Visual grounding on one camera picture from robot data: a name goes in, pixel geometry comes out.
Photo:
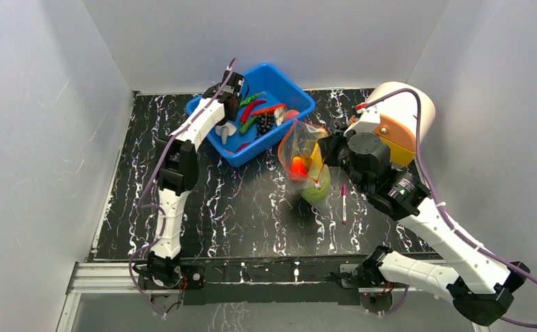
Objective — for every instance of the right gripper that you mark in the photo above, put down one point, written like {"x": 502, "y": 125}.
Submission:
{"x": 329, "y": 149}

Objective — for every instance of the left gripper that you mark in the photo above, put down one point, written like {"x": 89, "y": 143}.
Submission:
{"x": 230, "y": 117}

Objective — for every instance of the yellow toy mango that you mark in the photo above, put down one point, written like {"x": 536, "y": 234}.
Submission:
{"x": 316, "y": 162}

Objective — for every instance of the white toy mushroom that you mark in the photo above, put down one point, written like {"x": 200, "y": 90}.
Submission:
{"x": 224, "y": 131}

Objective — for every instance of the clear zip top bag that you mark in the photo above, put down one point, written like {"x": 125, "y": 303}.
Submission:
{"x": 300, "y": 155}

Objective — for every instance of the green toy cabbage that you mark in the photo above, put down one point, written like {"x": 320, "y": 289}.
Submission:
{"x": 318, "y": 193}

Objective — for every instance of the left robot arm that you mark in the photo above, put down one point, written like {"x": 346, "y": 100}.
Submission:
{"x": 176, "y": 174}

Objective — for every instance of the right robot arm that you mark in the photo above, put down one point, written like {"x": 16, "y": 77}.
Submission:
{"x": 480, "y": 288}

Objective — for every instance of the green toy bean pod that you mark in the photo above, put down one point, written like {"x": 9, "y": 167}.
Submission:
{"x": 248, "y": 100}

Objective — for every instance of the green toy cucumber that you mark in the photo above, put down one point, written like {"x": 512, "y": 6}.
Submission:
{"x": 246, "y": 126}

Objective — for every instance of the pink marker pen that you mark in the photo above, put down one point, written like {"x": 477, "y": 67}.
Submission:
{"x": 344, "y": 204}

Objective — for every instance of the blue plastic bin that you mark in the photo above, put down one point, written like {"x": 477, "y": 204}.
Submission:
{"x": 280, "y": 91}

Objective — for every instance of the dark toy grapes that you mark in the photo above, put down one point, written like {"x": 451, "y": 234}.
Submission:
{"x": 264, "y": 123}

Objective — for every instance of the purple toy sweet potato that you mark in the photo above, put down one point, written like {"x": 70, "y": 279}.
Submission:
{"x": 242, "y": 146}

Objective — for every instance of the white toy garlic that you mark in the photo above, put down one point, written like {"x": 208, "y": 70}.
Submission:
{"x": 279, "y": 115}

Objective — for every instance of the pink toy peach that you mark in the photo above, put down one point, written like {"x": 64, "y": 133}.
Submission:
{"x": 290, "y": 114}

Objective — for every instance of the round drawer box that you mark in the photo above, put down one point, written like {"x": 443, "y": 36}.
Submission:
{"x": 399, "y": 119}

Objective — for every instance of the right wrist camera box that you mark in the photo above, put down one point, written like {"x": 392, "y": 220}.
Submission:
{"x": 368, "y": 119}

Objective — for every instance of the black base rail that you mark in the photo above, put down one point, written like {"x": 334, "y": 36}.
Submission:
{"x": 288, "y": 279}

